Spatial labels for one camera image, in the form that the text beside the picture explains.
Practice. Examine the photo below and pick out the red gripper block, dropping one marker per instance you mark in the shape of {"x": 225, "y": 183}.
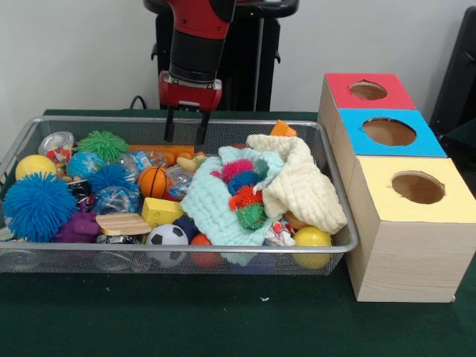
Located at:
{"x": 189, "y": 96}

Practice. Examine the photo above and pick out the yellow soft duck toy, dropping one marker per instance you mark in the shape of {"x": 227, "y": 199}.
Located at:
{"x": 187, "y": 163}

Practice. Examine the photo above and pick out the light blue waffle cloth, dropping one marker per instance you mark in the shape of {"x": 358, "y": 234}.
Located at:
{"x": 208, "y": 208}

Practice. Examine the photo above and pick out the multicolour spiky caterpillar toy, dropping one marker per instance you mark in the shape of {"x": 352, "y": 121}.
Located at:
{"x": 245, "y": 197}

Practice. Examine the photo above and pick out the cream waffle cloth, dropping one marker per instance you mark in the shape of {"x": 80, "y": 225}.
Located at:
{"x": 305, "y": 193}

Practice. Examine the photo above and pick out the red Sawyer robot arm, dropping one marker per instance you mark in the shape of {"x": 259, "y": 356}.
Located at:
{"x": 197, "y": 48}

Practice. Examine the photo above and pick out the shallow clear mesh bin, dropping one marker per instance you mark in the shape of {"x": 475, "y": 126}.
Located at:
{"x": 74, "y": 262}

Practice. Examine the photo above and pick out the wooden box with three holes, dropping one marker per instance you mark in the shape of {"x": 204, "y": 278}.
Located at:
{"x": 405, "y": 260}

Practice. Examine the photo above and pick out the long orange toy brick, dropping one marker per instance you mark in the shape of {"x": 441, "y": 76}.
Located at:
{"x": 178, "y": 152}

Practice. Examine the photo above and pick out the small basketball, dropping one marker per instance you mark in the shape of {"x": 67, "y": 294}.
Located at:
{"x": 153, "y": 181}

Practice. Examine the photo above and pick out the plain green spiky ball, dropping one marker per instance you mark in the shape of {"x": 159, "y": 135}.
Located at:
{"x": 103, "y": 145}

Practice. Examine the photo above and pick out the yellow foam block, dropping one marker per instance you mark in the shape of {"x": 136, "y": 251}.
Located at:
{"x": 160, "y": 212}

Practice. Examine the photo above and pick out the small soccer ball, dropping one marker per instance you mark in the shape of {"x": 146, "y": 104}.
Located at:
{"x": 167, "y": 236}

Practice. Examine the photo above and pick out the large blue spiky ball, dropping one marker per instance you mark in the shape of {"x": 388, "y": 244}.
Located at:
{"x": 39, "y": 206}

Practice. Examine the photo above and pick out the yellow plastic ball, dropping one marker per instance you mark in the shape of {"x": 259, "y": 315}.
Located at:
{"x": 314, "y": 241}

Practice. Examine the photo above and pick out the dark green table cloth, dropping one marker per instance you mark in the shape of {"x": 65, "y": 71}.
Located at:
{"x": 186, "y": 316}
{"x": 465, "y": 141}

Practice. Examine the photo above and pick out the black chair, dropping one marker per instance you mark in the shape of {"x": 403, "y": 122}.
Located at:
{"x": 457, "y": 74}

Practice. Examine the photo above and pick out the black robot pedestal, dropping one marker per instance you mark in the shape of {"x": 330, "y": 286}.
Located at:
{"x": 256, "y": 74}

